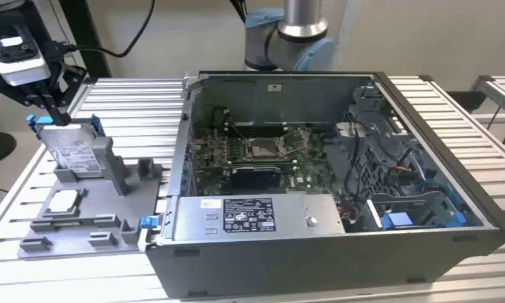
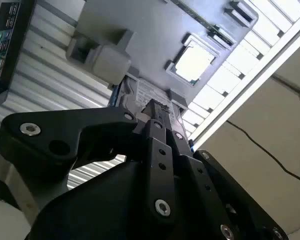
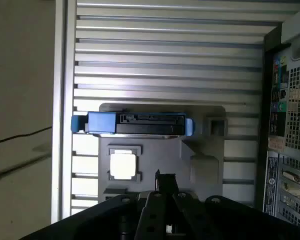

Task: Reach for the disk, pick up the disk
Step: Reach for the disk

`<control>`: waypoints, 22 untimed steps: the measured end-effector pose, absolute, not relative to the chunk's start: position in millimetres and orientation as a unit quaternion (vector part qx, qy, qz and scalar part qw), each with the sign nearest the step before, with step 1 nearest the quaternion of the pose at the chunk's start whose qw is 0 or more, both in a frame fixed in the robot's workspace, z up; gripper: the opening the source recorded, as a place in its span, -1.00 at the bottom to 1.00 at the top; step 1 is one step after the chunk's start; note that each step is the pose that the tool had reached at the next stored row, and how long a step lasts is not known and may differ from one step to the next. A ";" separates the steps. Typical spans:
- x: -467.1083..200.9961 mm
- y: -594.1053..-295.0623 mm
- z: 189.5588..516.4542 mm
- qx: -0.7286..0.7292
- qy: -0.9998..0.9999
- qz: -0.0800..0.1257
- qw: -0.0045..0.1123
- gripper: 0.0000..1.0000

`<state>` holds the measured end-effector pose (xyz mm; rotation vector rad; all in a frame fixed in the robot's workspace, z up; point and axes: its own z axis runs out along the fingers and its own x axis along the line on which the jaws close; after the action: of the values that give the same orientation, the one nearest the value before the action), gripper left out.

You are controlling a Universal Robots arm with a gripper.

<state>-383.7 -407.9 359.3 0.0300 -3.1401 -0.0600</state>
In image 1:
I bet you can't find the black graphics card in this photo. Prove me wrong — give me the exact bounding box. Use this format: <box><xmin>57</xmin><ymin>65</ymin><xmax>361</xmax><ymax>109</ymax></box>
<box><xmin>228</xmin><ymin>166</ymin><xmax>283</xmax><ymax>194</ymax></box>

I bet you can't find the open black PC case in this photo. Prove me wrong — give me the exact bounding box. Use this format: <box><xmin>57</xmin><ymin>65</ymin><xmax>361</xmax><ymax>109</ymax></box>
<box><xmin>144</xmin><ymin>70</ymin><xmax>505</xmax><ymax>299</ymax></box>

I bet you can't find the silver CPU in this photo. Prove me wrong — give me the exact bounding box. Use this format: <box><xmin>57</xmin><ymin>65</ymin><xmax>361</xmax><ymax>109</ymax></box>
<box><xmin>49</xmin><ymin>190</ymin><xmax>84</xmax><ymax>213</ymax></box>

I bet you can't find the black RAM slot bank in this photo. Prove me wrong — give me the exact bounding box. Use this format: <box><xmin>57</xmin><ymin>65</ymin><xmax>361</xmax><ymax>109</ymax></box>
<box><xmin>225</xmin><ymin>122</ymin><xmax>289</xmax><ymax>138</ymax></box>

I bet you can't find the black upright post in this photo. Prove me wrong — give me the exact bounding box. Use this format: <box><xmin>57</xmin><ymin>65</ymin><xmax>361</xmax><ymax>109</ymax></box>
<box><xmin>60</xmin><ymin>0</ymin><xmax>112</xmax><ymax>78</ymax></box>

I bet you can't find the green RAM stick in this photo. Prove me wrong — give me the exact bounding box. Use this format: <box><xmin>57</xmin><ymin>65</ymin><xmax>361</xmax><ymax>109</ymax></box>
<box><xmin>49</xmin><ymin>217</ymin><xmax>111</xmax><ymax>229</ymax></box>

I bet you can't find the metal socket cover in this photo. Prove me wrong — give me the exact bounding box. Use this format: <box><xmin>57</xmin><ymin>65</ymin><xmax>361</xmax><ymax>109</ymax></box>
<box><xmin>279</xmin><ymin>129</ymin><xmax>312</xmax><ymax>152</ymax></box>

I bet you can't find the hard disk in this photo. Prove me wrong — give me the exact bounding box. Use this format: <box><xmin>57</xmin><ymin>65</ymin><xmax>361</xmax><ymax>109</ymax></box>
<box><xmin>24</xmin><ymin>113</ymin><xmax>107</xmax><ymax>175</ymax></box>

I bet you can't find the CPU socket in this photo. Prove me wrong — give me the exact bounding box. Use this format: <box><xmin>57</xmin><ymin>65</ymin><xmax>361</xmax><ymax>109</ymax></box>
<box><xmin>244</xmin><ymin>136</ymin><xmax>280</xmax><ymax>159</ymax></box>

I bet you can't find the thin locking lever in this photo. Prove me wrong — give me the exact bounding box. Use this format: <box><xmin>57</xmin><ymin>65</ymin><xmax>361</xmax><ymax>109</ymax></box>
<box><xmin>229</xmin><ymin>122</ymin><xmax>251</xmax><ymax>140</ymax></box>

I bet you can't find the black camera cable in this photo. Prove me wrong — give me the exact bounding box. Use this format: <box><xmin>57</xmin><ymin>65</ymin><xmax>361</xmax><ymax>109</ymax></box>
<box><xmin>49</xmin><ymin>0</ymin><xmax>156</xmax><ymax>58</ymax></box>

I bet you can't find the gray disk bay cage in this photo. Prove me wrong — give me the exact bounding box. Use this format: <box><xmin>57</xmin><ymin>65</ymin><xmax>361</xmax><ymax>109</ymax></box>
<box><xmin>328</xmin><ymin>104</ymin><xmax>485</xmax><ymax>233</ymax></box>

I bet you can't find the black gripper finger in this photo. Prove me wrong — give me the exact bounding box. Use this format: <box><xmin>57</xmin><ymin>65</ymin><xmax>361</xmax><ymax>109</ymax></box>
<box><xmin>0</xmin><ymin>71</ymin><xmax>63</xmax><ymax>126</ymax></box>
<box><xmin>56</xmin><ymin>66</ymin><xmax>91</xmax><ymax>128</ymax></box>

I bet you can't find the blue empty disk carrier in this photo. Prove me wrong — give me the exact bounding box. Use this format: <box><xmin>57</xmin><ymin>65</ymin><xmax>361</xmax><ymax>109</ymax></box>
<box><xmin>380</xmin><ymin>212</ymin><xmax>416</xmax><ymax>228</ymax></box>

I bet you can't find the silver power supply unit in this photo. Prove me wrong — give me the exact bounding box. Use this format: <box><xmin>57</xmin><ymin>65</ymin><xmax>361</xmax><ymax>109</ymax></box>
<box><xmin>171</xmin><ymin>193</ymin><xmax>347</xmax><ymax>241</ymax></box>

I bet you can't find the red and yellow power wire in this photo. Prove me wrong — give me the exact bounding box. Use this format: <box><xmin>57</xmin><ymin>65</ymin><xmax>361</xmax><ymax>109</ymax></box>
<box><xmin>389</xmin><ymin>163</ymin><xmax>420</xmax><ymax>177</ymax></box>

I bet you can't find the green motherboard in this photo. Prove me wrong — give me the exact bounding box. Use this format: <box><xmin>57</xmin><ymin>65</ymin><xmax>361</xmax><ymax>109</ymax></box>
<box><xmin>191</xmin><ymin>124</ymin><xmax>341</xmax><ymax>196</ymax></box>

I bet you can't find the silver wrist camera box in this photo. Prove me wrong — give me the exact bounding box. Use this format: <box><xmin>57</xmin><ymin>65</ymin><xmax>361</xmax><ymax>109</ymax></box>
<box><xmin>0</xmin><ymin>23</ymin><xmax>53</xmax><ymax>86</ymax></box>

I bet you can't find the blue wire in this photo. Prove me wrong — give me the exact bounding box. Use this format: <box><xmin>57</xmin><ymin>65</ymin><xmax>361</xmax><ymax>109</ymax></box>
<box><xmin>415</xmin><ymin>177</ymin><xmax>461</xmax><ymax>210</ymax></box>

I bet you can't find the black wire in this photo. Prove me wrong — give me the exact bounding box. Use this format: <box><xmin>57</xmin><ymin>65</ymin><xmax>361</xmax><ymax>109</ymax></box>
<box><xmin>344</xmin><ymin>110</ymin><xmax>389</xmax><ymax>203</ymax></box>

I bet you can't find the blue case latch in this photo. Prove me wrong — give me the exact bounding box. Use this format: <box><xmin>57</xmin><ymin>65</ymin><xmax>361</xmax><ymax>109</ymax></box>
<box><xmin>137</xmin><ymin>215</ymin><xmax>159</xmax><ymax>230</ymax></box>

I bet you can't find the aluminium slat side table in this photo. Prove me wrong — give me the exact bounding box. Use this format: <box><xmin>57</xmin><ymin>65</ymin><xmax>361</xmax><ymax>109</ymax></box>
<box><xmin>469</xmin><ymin>74</ymin><xmax>505</xmax><ymax>124</ymax></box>

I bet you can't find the gray parts rack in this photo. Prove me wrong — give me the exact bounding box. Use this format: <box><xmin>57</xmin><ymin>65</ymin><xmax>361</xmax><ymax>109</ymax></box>
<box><xmin>16</xmin><ymin>136</ymin><xmax>165</xmax><ymax>259</ymax></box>

